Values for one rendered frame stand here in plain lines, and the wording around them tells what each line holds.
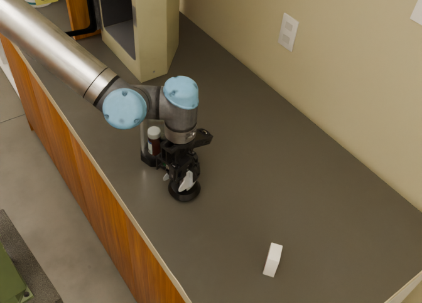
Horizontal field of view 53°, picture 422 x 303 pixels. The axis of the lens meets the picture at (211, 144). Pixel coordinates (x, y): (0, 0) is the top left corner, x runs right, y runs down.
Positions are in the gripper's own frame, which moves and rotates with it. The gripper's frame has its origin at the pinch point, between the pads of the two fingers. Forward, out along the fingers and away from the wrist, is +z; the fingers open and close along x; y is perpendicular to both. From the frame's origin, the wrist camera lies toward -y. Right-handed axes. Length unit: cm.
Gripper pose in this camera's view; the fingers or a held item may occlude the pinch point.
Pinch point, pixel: (184, 181)
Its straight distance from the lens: 118.8
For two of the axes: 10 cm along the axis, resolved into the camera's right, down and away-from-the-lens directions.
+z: -0.7, 6.9, 7.2
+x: 7.7, 5.0, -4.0
